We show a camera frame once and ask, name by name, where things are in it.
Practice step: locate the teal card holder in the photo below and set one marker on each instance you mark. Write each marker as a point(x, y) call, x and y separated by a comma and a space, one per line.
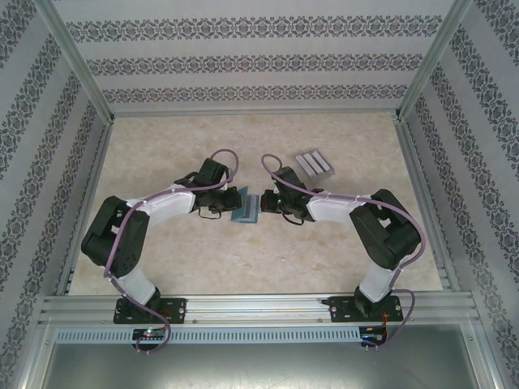
point(248, 212)

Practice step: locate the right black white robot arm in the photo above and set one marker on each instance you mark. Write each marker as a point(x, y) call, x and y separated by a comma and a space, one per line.
point(385, 239)

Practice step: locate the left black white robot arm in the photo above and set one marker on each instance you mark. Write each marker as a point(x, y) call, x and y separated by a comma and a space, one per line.
point(121, 243)

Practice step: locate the left controller board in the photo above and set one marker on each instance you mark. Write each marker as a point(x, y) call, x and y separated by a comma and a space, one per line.
point(150, 334)

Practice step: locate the controller board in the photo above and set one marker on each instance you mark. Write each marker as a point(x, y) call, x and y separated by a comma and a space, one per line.
point(150, 334)
point(373, 334)

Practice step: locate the right controller board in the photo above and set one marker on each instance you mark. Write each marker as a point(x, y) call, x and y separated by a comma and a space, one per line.
point(373, 334)

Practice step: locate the grey sheet metal panel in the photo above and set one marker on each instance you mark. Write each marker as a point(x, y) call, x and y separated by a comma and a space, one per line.
point(259, 368)

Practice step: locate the aluminium mounting rail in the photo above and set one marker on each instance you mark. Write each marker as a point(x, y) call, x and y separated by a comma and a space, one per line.
point(259, 308)

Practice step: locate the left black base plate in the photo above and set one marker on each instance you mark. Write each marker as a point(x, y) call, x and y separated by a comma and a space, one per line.
point(174, 310)

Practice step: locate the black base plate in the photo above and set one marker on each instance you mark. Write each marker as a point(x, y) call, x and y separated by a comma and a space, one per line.
point(174, 310)
point(340, 310)

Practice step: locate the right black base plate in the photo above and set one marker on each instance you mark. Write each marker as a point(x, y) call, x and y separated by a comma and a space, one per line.
point(340, 310)

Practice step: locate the aluminium side rail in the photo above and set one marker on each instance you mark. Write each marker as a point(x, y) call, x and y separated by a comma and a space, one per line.
point(410, 162)
point(97, 162)

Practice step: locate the aluminium frame post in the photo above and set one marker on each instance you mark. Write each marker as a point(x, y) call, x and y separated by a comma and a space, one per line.
point(81, 61)
point(432, 61)

